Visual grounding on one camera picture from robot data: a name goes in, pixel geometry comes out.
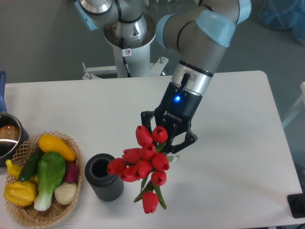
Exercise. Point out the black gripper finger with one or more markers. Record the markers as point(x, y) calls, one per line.
point(189, 139)
point(148, 120)

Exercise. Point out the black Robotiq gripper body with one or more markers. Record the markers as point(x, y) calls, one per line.
point(176, 111)

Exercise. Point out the red tulip bouquet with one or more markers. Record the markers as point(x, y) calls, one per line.
point(147, 163)

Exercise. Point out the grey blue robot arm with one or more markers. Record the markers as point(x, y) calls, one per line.
point(200, 36)

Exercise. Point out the dark grey ribbed vase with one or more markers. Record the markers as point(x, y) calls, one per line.
point(107, 187)

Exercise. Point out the red purple radish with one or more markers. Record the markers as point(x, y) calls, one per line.
point(72, 172)

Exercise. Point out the yellow squash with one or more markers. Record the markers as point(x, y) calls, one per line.
point(50, 143)

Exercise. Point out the green bok choy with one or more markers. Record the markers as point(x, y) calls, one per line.
point(51, 170)

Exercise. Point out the white garlic bulb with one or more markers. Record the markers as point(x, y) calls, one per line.
point(65, 193)

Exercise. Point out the black device table edge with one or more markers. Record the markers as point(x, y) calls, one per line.
point(297, 205)

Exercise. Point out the dark green cucumber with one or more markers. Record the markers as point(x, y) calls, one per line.
point(31, 165)

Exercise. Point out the small yellow gourd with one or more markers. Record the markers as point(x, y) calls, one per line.
point(14, 171)

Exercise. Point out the blue plastic bag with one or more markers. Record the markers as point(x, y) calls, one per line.
point(283, 15)

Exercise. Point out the yellow bell pepper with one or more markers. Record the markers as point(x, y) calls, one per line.
point(20, 193)

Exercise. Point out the woven wicker basket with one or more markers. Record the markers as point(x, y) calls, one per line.
point(29, 217)

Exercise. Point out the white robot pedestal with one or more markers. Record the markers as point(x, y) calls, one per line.
point(131, 45)

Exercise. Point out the white frame right edge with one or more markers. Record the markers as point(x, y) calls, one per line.
point(295, 108)

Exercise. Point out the steel pot blue handle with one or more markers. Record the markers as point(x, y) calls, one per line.
point(12, 133)

